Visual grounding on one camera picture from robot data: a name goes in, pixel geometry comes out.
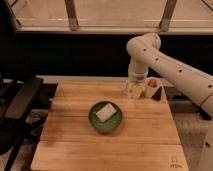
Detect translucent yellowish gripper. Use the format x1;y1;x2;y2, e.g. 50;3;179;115
127;82;145;99

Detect green round bowl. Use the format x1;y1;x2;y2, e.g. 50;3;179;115
88;101;122;134

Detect wooden window frame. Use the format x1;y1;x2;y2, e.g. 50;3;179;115
0;0;213;35

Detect white folded cloth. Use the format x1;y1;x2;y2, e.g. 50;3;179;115
96;103;116;122

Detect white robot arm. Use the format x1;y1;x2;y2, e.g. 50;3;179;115
126;33;213;171

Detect white cup with red item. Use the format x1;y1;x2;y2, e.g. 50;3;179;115
145;77;162;98

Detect black office chair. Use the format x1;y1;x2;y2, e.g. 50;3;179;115
0;77;47;171

